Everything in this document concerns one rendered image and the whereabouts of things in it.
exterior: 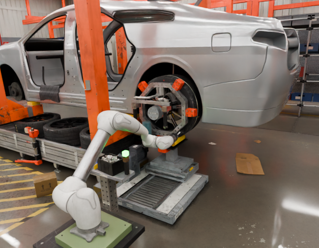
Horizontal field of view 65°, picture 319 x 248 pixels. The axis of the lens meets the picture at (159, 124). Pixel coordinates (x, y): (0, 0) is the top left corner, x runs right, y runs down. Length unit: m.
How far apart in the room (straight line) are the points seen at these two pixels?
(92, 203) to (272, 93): 1.64
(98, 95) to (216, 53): 1.13
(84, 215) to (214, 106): 1.44
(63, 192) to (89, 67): 1.17
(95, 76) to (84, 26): 0.43
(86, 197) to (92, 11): 1.57
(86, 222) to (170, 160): 1.42
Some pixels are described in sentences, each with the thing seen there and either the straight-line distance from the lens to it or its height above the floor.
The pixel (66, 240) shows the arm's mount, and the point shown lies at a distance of 1.76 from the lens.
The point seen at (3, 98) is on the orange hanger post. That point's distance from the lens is 4.10.
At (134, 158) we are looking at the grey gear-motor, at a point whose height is 0.36.
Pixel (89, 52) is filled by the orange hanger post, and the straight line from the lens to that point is 2.41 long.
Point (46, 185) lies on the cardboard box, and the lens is 2.95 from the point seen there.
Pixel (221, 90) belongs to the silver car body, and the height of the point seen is 1.07.
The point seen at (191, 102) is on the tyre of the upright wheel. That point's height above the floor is 0.94.
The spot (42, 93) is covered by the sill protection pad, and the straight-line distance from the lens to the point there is 4.03.
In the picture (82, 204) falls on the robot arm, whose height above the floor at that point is 0.57.
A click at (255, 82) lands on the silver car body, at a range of 2.24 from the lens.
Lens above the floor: 1.43
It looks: 16 degrees down
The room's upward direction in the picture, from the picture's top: 2 degrees counter-clockwise
